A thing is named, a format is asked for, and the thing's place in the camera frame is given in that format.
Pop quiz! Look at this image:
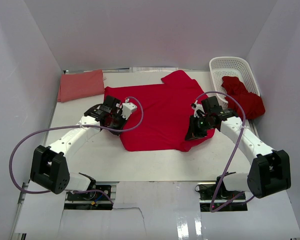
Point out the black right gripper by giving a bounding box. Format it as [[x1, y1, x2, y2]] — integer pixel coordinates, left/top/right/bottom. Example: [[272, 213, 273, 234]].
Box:
[[184, 114, 215, 142]]

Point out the bright red t shirt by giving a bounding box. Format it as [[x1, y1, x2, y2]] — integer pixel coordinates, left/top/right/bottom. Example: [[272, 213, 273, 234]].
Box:
[[104, 70, 215, 152]]

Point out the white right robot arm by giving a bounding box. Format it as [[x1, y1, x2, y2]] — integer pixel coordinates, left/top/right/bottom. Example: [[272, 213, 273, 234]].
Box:
[[185, 111, 291, 200]]

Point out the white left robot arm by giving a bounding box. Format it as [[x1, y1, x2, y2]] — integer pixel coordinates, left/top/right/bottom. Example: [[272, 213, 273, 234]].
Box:
[[30, 102, 137, 200]]

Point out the folded salmon pink t shirt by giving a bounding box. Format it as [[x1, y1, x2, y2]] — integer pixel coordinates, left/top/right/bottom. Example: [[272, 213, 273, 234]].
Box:
[[57, 69, 105, 103]]

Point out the dark red crumpled t shirt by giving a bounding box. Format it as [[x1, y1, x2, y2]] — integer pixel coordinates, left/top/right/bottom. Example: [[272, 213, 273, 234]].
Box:
[[221, 76, 266, 120]]

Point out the white plastic perforated basket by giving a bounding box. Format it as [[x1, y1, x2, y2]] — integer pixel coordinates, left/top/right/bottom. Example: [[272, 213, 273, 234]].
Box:
[[209, 56, 260, 96]]

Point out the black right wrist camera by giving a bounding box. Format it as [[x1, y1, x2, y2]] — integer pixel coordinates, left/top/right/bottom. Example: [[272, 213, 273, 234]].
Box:
[[191, 96, 223, 118]]

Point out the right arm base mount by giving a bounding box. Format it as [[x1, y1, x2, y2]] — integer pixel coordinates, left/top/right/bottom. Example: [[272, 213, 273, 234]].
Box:
[[194, 182, 249, 212]]

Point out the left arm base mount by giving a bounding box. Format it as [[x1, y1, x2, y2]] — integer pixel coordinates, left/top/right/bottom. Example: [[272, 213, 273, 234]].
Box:
[[64, 182, 117, 211]]

